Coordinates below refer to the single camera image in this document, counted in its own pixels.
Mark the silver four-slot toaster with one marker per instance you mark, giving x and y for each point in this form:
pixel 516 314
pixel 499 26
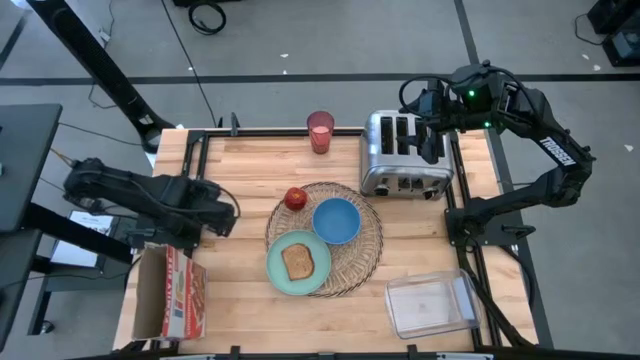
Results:
pixel 380 170

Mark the red cereal box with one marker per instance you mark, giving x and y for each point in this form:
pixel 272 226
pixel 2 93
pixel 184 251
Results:
pixel 187 295

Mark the brown toast slice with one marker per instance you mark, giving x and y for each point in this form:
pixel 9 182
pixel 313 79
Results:
pixel 298 262

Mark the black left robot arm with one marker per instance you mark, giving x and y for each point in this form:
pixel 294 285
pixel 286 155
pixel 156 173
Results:
pixel 150 195

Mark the green plate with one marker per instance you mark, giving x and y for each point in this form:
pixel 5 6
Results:
pixel 280 280

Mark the white paper sheet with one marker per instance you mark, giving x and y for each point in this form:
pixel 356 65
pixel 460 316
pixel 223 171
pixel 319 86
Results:
pixel 75 252

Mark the blue bowl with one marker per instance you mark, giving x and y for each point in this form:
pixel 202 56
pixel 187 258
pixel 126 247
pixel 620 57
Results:
pixel 336 220

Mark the clear plastic container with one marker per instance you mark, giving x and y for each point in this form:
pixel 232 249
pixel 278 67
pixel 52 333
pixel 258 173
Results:
pixel 430 305

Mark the black stand pole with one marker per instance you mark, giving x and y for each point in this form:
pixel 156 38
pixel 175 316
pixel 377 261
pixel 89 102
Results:
pixel 100 65

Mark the red apple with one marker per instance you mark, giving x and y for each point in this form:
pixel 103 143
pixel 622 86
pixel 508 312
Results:
pixel 296 199

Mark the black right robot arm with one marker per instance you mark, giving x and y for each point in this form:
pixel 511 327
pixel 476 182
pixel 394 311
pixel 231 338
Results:
pixel 560 150

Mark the round woven placemat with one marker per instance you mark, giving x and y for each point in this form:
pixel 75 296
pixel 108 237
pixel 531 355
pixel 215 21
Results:
pixel 355 270

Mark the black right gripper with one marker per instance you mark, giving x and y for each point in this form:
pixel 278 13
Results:
pixel 435 122

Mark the black metal table frame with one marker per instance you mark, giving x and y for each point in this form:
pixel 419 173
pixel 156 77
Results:
pixel 280 132

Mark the black desk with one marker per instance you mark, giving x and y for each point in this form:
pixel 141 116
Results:
pixel 25 165

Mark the black equipment box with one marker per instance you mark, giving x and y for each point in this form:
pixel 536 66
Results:
pixel 620 45

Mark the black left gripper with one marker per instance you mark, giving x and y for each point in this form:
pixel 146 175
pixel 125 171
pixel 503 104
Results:
pixel 217 210

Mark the pink plastic cup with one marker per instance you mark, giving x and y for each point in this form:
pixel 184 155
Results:
pixel 320 137

